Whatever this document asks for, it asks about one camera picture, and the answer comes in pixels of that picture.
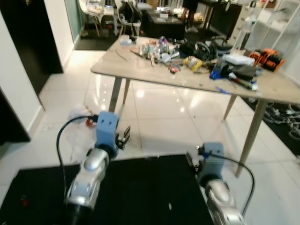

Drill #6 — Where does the orange and black tool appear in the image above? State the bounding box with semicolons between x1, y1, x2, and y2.
249;48;286;72

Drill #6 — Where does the white shelf unit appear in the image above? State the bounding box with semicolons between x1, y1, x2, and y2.
234;0;300;62

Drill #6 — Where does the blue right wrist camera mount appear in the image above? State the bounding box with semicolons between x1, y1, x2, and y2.
199;142;226;184

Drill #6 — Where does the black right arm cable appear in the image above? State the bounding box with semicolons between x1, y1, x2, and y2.
197;148;256;217

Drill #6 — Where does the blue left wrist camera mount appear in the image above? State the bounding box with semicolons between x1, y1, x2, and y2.
95;111;119;151

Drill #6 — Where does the white wire chair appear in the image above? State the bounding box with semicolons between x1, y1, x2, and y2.
114;0;142;37

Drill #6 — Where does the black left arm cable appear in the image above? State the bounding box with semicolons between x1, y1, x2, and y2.
56;114;100;200

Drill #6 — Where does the blue plastic item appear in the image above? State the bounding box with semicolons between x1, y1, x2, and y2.
209;61;236;81

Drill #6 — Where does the light wooden table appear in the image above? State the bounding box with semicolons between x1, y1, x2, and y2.
90;35;300;179

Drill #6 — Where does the black white patterned rug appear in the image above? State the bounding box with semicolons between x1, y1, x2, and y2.
253;96;300;156

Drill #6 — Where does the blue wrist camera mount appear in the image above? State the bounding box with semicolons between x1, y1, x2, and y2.
95;111;119;151
199;142;226;184

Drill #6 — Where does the black bag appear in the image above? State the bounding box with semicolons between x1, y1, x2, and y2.
180;40;233;61

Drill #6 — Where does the yellow crumpled item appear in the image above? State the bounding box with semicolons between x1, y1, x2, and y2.
183;56;205;72

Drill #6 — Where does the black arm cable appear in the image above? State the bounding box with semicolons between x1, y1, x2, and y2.
56;114;100;200
197;148;256;217

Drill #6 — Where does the flat white box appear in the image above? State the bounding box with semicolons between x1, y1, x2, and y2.
222;53;255;67

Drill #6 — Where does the black low cabinet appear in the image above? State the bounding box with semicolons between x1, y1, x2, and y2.
140;9;187;41

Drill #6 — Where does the black floor mat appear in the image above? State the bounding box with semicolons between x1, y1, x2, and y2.
0;154;217;225

